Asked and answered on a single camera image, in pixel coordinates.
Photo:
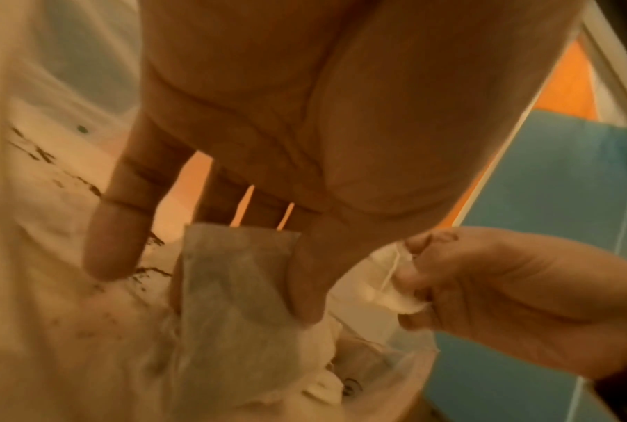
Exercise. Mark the person's right hand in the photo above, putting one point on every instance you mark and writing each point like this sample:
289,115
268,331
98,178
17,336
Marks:
527,296

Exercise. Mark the person's left hand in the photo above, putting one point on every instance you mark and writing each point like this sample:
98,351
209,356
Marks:
318,103

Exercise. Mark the white square tea bag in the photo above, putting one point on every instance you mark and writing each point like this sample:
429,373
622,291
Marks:
230,288
391,292

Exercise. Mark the pile of paper tea bags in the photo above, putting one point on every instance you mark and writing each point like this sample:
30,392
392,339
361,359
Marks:
365,358

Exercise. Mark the clear plastic bag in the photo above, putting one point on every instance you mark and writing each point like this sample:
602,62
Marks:
58,329

